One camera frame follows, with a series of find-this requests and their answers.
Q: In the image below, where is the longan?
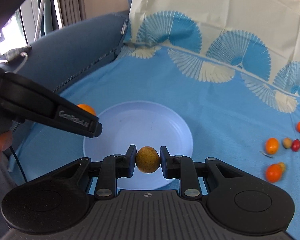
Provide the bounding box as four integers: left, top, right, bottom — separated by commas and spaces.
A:
135, 146, 161, 173
282, 138, 293, 149
277, 162, 286, 173

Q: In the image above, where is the orange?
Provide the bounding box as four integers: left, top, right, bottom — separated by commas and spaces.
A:
265, 164, 283, 183
77, 104, 97, 116
265, 138, 280, 155

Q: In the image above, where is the red cherry tomato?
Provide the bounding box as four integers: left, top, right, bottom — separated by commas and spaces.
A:
291, 139, 300, 152

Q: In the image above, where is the black smartphone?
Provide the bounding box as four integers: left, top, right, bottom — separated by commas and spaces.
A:
0, 46, 32, 62

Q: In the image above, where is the light blue plate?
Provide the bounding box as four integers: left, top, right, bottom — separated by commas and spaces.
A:
83, 100, 194, 191

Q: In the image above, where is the blue sofa armrest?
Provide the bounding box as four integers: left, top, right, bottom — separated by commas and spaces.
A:
14, 10, 131, 98

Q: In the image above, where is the white braided pole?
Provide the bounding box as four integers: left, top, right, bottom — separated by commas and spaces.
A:
34, 0, 46, 41

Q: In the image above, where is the grey curtain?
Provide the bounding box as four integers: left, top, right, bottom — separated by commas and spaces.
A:
56, 0, 86, 28

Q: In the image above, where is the blue fan-pattern sheet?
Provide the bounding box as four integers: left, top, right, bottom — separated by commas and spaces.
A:
8, 0, 300, 239

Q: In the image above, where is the white charging cable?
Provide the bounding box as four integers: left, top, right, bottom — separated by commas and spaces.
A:
13, 51, 29, 74

